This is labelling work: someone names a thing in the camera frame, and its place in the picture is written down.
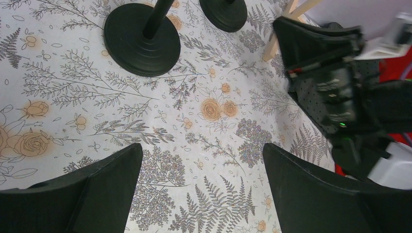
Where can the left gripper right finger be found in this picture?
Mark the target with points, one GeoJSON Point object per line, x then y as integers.
{"type": "Point", "coordinates": [311, 199]}

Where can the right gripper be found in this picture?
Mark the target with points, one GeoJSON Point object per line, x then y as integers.
{"type": "Point", "coordinates": [326, 55]}

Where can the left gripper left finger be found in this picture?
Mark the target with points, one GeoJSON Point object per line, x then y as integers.
{"type": "Point", "coordinates": [93, 199]}

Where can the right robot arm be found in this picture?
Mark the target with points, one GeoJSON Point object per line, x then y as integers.
{"type": "Point", "coordinates": [376, 157]}

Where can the black mic stand back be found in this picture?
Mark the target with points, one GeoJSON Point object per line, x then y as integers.
{"type": "Point", "coordinates": [227, 15]}

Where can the black mic stand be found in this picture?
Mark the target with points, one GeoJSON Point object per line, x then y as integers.
{"type": "Point", "coordinates": [227, 15]}
{"type": "Point", "coordinates": [141, 39]}

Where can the black mic stand middle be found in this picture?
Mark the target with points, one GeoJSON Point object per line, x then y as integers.
{"type": "Point", "coordinates": [141, 39]}

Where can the wooden clothes rack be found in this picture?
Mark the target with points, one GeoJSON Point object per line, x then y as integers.
{"type": "Point", "coordinates": [290, 22]}

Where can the grey dotted cloth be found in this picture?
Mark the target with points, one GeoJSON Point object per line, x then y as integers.
{"type": "Point", "coordinates": [304, 94]}

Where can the red t-shirt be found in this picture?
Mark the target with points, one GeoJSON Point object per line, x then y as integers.
{"type": "Point", "coordinates": [392, 69]}

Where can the floral table mat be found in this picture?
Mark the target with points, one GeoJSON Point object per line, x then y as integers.
{"type": "Point", "coordinates": [65, 104]}

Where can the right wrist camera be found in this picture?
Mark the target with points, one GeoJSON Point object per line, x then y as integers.
{"type": "Point", "coordinates": [396, 41]}

